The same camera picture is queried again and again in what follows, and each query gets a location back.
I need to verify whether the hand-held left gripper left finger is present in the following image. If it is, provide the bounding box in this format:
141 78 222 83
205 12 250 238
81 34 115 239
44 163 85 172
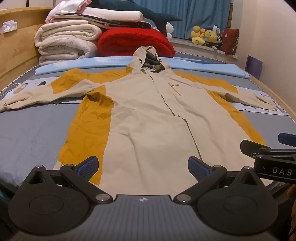
22 156 114 204

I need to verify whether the white folded sheet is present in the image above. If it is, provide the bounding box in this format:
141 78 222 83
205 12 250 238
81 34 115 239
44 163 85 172
84 7 144 23

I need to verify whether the pink and white folded cloth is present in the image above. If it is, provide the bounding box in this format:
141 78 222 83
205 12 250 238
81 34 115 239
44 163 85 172
45 0 93 23

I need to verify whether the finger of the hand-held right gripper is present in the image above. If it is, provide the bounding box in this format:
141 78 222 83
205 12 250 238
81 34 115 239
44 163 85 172
277 133 296 147
240 140 296 161

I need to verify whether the blue curtain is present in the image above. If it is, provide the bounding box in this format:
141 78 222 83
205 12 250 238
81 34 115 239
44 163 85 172
136 0 232 40

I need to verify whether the white window sill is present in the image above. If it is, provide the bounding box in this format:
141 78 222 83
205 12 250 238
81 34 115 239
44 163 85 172
168 38 237 57

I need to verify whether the white rolled quilt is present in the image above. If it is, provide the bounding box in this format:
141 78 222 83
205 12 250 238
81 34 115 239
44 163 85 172
34 20 102 66

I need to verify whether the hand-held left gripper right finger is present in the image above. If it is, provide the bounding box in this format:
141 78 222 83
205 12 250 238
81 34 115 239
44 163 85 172
174 156 266 205

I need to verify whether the yellow plush toy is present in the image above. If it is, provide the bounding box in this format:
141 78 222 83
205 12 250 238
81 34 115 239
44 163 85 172
190 25 207 45
205 30 219 44

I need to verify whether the red folded blanket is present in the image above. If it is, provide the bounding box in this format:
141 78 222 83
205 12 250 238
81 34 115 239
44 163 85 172
97 27 175 58

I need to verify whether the dark teal shark plush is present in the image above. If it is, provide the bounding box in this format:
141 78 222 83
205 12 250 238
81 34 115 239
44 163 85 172
88 0 183 35

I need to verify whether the dark red plush toy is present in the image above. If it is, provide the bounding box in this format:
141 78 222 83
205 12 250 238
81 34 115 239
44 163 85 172
220 27 240 56

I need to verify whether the light blue folded mat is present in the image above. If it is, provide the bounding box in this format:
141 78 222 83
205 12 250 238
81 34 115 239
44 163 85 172
35 56 250 79

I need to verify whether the white tissue pack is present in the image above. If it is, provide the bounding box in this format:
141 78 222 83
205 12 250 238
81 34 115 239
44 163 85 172
0 20 18 34

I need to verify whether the printed light blue cloth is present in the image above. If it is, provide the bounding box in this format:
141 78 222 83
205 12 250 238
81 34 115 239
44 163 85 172
0 80 54 102
232 86 289 116

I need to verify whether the beige and mustard hooded jacket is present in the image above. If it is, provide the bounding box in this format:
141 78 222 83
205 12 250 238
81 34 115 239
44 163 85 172
0 46 279 196

